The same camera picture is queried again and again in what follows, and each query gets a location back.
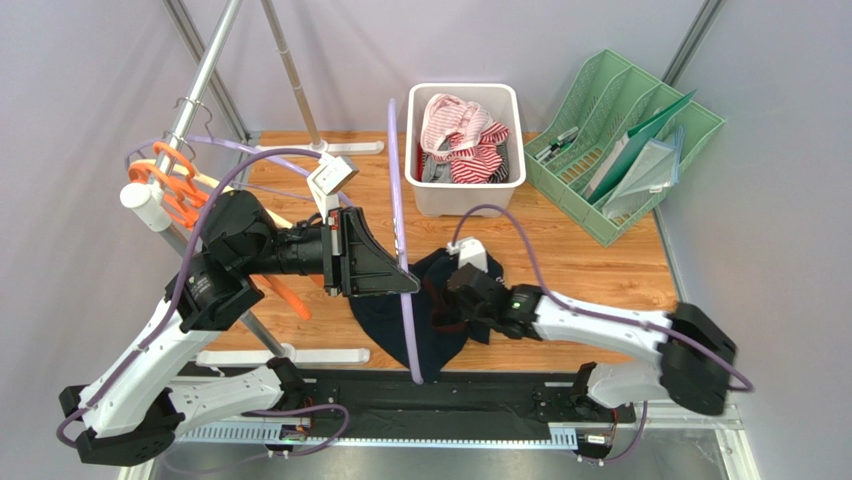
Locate white plastic basket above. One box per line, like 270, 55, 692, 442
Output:
404, 83, 527, 216

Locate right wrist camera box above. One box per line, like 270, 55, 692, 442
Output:
446, 237, 488, 273

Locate green file organizer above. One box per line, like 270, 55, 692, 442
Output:
523, 48, 727, 248

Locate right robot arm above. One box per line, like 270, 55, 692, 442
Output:
445, 265, 737, 416

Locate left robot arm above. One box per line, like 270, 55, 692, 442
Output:
60, 190, 420, 466

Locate orange plastic hanger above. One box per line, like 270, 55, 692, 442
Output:
127, 159, 312, 320

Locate pens in organizer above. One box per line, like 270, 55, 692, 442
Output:
534, 126, 580, 163

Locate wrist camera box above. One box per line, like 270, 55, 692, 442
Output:
446, 237, 488, 273
306, 153, 360, 221

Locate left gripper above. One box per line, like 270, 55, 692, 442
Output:
240, 206, 419, 297

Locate grey garment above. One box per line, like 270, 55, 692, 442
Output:
420, 153, 455, 184

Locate green folder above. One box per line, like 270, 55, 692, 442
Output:
582, 90, 696, 204

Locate red white striped top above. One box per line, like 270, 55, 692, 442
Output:
419, 94, 511, 184

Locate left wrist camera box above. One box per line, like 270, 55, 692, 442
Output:
306, 153, 360, 221

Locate black white striped top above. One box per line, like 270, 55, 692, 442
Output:
488, 143, 510, 184

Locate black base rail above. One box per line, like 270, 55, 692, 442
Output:
239, 369, 637, 444

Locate clear document pouch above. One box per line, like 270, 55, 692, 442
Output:
602, 124, 686, 220

